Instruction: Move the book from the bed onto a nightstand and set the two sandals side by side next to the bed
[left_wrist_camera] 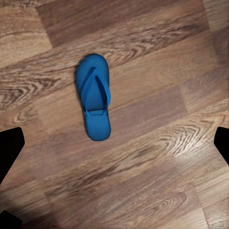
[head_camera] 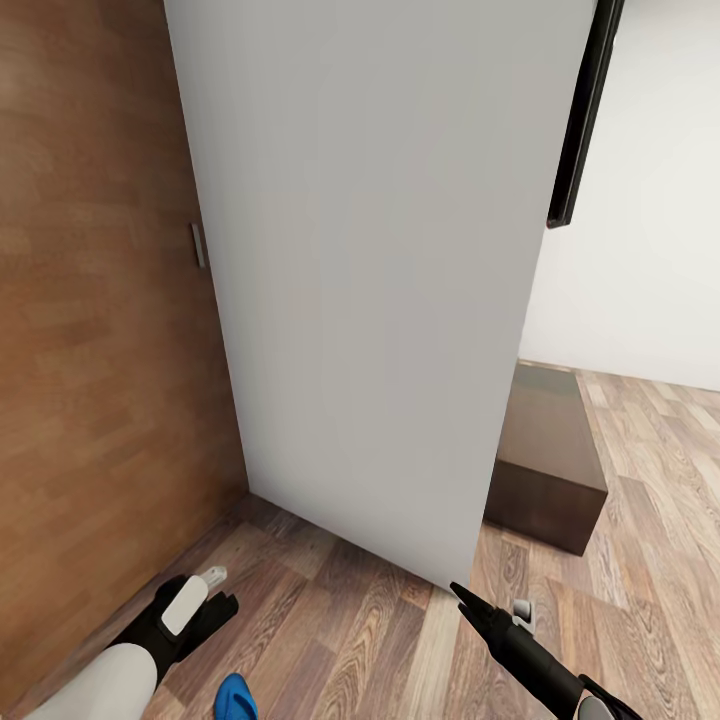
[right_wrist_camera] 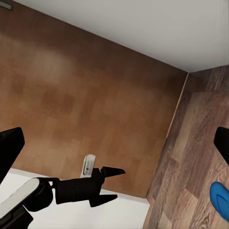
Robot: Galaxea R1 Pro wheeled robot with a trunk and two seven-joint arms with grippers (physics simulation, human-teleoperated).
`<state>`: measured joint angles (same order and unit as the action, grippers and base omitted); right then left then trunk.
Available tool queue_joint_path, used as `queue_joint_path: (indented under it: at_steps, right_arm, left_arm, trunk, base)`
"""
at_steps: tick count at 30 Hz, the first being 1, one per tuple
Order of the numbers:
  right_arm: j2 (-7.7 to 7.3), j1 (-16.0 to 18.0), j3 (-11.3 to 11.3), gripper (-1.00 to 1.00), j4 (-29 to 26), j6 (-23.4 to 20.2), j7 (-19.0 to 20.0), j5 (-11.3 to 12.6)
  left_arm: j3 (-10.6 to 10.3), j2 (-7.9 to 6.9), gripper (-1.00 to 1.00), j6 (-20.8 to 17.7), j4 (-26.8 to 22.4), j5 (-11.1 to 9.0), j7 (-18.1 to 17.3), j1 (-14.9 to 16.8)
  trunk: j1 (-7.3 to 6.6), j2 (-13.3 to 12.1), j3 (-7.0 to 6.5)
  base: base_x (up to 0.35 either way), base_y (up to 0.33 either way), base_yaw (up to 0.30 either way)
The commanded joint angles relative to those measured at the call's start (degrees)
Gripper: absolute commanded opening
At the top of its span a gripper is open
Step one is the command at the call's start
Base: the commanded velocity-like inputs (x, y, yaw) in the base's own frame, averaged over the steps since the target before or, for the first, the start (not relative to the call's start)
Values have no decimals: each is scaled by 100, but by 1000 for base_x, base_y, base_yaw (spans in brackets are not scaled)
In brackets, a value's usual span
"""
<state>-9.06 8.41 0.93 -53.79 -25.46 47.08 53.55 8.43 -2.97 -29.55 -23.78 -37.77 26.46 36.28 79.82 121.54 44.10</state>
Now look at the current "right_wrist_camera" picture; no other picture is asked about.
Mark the sliding door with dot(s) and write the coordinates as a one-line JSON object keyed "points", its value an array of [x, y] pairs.
{"points": [[74, 93]]}

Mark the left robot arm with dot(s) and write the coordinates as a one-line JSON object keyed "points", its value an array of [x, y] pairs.
{"points": [[36, 194]]}

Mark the sandal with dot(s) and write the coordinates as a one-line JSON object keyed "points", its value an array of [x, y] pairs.
{"points": [[219, 196]]}

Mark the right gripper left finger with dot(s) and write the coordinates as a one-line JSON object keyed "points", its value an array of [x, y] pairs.
{"points": [[11, 143]]}

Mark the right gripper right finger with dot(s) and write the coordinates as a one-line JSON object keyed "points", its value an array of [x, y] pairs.
{"points": [[221, 141]]}

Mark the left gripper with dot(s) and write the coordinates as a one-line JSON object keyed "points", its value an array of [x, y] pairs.
{"points": [[89, 188]]}

